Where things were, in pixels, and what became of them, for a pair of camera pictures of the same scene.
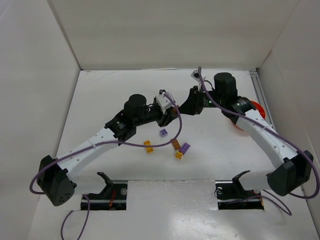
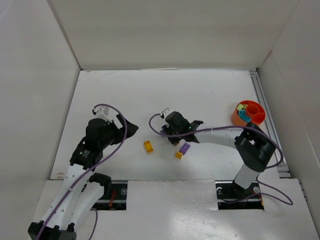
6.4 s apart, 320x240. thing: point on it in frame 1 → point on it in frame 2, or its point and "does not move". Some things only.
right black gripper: [196, 100] → [171, 133]
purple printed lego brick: [184, 148] does not move
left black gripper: [165, 117] → [120, 127]
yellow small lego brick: [178, 155] does not move
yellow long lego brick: [149, 149] does not move
